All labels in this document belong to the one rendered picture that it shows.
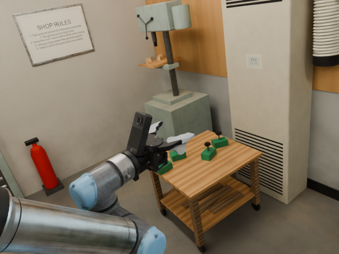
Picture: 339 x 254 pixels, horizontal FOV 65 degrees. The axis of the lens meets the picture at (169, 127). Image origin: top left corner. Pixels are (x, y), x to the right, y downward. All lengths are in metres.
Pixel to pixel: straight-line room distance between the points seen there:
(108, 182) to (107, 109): 2.57
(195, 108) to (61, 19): 1.54
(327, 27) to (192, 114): 1.32
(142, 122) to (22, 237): 0.38
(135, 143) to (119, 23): 2.57
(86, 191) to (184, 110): 1.93
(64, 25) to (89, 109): 0.89
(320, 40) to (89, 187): 1.54
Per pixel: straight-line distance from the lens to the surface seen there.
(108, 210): 0.68
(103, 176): 0.65
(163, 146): 0.72
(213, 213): 2.02
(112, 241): 0.55
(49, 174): 3.03
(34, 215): 0.45
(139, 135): 0.69
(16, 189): 3.14
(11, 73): 2.90
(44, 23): 2.92
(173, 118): 2.41
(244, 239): 2.10
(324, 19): 1.80
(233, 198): 2.10
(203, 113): 2.66
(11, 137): 3.01
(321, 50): 1.83
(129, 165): 0.68
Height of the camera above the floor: 1.58
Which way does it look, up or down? 25 degrees down
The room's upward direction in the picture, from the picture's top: 11 degrees counter-clockwise
